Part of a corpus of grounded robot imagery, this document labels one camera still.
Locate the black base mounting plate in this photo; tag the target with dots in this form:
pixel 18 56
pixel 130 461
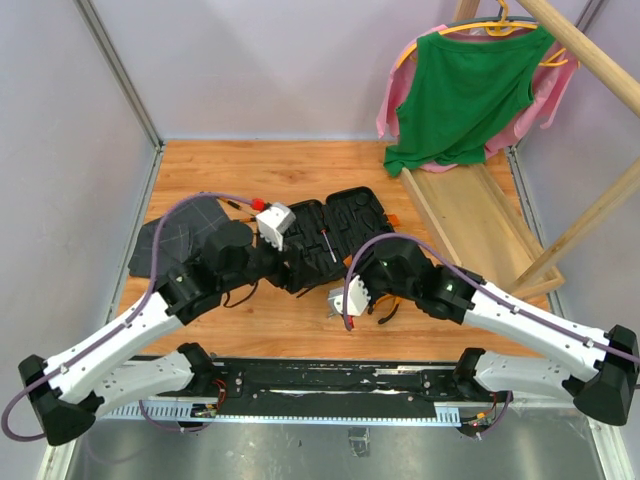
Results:
pixel 327 390

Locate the green sleeveless shirt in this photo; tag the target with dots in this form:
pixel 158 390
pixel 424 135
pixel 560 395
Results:
pixel 463 93

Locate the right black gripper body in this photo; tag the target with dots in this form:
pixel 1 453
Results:
pixel 371 280

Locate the wooden rack frame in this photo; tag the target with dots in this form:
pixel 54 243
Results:
pixel 604 117

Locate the black plastic tool case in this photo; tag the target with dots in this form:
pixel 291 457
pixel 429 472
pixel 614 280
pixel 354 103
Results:
pixel 351 218

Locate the aluminium frame rail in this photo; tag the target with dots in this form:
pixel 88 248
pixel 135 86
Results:
pixel 98 30

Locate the yellow clothes hanger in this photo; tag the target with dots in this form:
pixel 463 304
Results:
pixel 497 26

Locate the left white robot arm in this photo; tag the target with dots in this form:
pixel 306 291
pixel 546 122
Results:
pixel 69 391

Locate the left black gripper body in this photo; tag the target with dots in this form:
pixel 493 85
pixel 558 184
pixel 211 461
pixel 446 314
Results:
pixel 267 260

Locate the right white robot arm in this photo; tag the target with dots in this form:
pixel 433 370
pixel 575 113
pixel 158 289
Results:
pixel 596 370

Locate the wooden tray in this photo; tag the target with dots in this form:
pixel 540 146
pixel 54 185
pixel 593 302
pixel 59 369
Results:
pixel 474 226

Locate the orange-black pliers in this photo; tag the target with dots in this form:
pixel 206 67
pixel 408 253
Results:
pixel 386 304

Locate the black-handled screwdriver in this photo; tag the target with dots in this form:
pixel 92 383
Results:
pixel 330 248

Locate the grey checked cloth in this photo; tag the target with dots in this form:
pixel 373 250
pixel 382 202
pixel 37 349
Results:
pixel 183 235

